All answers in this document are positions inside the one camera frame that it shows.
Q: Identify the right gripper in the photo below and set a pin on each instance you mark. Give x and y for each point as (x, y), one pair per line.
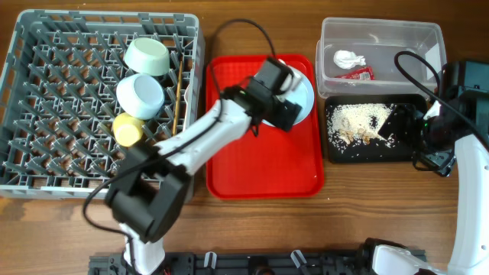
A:
(405, 134)

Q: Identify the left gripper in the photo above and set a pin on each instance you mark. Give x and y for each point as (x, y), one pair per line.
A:
(287, 115)

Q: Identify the light blue plate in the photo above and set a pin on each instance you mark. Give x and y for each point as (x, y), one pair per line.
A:
(304, 96)

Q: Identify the rice and peanut shells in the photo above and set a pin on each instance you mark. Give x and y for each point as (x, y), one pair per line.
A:
(355, 125)

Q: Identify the red sauce packet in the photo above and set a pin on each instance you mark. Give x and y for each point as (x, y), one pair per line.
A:
(364, 73)

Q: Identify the white napkin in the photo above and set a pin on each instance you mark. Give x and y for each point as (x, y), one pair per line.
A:
(347, 59)

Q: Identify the wooden chopstick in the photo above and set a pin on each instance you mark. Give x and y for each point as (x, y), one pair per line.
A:
(178, 96)

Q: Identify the light green bowl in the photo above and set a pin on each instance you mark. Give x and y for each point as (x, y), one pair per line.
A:
(140, 95)

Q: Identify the light blue small bowl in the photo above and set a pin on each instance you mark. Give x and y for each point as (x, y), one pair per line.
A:
(147, 55)

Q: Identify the yellow plastic cup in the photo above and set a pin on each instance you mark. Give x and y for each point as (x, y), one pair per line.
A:
(127, 129)

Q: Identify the white plastic fork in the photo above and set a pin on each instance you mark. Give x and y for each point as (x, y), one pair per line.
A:
(187, 108)

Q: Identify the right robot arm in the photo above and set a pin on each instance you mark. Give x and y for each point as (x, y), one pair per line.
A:
(455, 128)

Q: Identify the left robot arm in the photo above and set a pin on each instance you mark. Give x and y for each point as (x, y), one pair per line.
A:
(148, 193)

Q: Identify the grey dishwasher rack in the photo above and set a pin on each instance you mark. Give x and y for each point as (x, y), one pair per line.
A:
(58, 95)

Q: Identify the black plastic tray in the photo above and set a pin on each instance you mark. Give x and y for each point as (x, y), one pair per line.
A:
(371, 153)

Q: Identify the red plastic tray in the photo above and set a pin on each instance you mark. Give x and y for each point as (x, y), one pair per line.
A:
(275, 164)

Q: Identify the clear plastic bin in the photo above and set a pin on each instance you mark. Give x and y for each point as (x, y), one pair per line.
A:
(378, 41)

